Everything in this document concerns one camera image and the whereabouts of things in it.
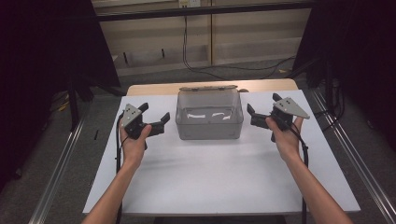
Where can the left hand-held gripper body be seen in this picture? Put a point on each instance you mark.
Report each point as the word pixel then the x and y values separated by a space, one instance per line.
pixel 132 116

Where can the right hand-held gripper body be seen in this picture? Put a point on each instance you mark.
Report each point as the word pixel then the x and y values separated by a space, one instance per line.
pixel 288 109

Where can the person's right hand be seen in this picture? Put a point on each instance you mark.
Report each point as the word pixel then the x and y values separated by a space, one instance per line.
pixel 288 143

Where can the white wall power outlet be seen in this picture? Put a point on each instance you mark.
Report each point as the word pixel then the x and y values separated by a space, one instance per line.
pixel 190 3

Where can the aluminium floor rail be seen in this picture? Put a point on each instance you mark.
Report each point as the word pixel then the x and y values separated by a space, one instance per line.
pixel 56 174
pixel 351 155

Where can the black curtain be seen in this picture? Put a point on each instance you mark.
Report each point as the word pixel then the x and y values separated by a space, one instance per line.
pixel 358 62
pixel 37 62

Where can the black metal stand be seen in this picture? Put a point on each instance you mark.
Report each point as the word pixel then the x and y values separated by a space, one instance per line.
pixel 74 102
pixel 328 87

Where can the transparent grey storage box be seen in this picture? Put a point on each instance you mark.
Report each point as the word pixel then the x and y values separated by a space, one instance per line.
pixel 209 124

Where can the person's left hand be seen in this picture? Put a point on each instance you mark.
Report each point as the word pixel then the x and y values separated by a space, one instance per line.
pixel 134 149

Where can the transparent grey box lid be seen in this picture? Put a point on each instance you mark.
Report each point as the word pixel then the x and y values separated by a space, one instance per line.
pixel 208 88

